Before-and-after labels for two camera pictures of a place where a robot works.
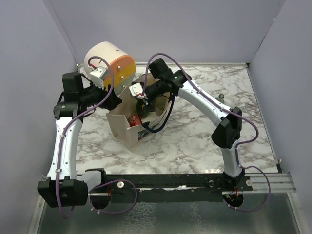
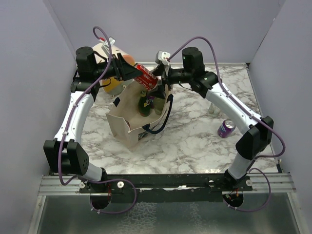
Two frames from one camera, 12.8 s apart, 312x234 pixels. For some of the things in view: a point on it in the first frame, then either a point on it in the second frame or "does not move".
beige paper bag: x=128 y=127 does not move
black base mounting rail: x=168 y=187 does not move
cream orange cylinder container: x=124 y=65 does not move
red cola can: x=134 y=120 to x=128 y=124
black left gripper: x=112 y=101 to x=124 y=71
